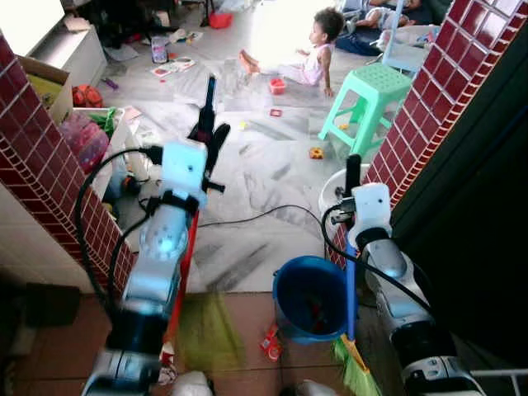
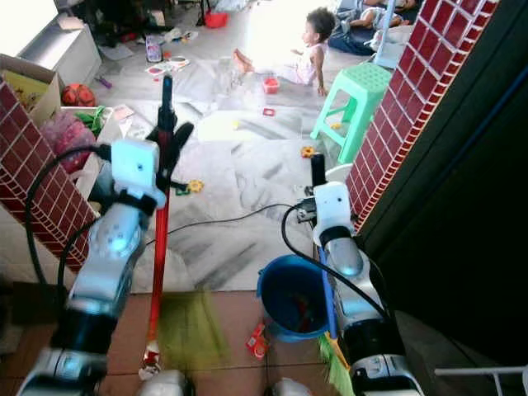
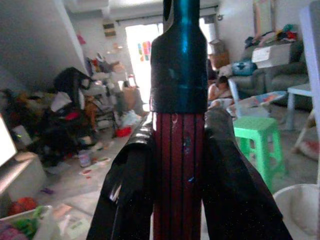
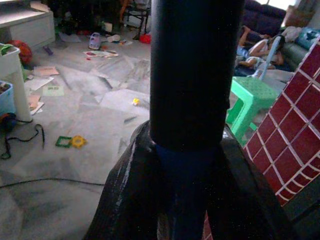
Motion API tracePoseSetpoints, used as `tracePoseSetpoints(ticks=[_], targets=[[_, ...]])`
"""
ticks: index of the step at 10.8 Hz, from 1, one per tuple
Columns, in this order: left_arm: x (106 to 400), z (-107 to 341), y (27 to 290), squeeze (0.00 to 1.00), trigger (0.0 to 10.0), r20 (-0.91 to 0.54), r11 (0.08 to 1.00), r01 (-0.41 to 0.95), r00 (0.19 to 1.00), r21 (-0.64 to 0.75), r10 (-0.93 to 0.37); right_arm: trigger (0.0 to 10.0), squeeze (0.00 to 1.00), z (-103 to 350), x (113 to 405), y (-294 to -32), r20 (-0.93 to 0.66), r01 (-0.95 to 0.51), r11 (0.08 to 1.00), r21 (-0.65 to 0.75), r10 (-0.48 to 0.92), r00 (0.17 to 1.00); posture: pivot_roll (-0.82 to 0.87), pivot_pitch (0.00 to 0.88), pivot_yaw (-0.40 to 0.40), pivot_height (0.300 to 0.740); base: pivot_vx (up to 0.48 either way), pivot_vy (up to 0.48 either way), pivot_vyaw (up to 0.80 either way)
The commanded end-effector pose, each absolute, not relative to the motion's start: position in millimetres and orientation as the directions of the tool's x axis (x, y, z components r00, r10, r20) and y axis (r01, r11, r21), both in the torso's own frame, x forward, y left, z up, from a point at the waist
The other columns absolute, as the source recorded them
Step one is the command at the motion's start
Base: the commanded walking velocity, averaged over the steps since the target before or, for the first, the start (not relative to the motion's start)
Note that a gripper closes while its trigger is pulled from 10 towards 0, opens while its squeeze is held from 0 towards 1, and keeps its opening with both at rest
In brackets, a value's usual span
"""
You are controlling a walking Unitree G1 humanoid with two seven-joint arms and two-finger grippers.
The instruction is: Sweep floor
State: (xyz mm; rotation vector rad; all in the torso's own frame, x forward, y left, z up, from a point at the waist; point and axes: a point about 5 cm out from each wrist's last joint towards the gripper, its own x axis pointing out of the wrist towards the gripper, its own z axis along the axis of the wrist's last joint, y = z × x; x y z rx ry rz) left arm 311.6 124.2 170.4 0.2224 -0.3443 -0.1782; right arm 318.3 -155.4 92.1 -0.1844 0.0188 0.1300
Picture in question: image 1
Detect red handled yellow-green broom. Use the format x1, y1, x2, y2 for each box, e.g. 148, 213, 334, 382
158, 75, 246, 374

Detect white round bowl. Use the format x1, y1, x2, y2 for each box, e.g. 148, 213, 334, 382
318, 164, 374, 217

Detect white red paper sheets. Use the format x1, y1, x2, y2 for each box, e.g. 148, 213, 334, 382
149, 55, 198, 80

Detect white box with greens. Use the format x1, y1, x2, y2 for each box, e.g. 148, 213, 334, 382
101, 106, 143, 159

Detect upright colourful booklet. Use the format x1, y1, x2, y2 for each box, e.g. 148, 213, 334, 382
150, 36, 171, 66

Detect green plastic stool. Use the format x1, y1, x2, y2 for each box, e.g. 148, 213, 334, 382
318, 64, 413, 163

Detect red plastic basin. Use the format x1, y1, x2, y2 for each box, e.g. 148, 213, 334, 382
207, 11, 234, 31

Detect pink mesh bag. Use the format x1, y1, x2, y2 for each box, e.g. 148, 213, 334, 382
56, 111, 111, 172

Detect orange basketball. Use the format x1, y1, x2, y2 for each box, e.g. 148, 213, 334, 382
72, 84, 105, 109

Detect sitting child in pink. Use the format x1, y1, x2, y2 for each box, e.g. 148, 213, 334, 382
238, 7, 347, 99

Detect light blue chair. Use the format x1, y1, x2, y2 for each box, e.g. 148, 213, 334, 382
380, 0, 441, 77

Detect white low cabinet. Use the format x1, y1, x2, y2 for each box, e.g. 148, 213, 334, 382
28, 23, 109, 88

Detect red snack wrapper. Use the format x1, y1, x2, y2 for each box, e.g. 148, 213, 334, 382
261, 325, 284, 363

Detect open cardboard box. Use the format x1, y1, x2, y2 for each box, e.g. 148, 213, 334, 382
16, 55, 74, 126

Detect small green bristle brush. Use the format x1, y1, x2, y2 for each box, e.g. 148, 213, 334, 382
332, 333, 383, 396

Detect lying person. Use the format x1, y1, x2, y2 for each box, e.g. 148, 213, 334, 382
353, 0, 431, 32

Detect grey right robot foot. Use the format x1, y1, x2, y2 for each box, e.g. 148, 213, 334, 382
292, 379, 340, 396

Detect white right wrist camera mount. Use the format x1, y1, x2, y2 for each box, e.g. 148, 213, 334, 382
350, 182, 394, 247

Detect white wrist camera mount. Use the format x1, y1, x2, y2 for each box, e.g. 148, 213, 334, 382
160, 139, 209, 197
350, 182, 394, 247

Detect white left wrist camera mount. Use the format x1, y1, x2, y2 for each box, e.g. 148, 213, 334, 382
160, 139, 209, 197

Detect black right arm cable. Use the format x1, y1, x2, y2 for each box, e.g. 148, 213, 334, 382
321, 204, 433, 316

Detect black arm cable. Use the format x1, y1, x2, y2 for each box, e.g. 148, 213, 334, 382
321, 204, 433, 316
73, 145, 164, 314

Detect black floor cable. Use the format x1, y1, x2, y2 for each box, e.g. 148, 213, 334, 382
198, 204, 332, 229

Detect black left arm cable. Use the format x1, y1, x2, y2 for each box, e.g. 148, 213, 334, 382
73, 145, 164, 314

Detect white metal rail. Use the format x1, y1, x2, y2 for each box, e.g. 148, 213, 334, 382
469, 368, 528, 396

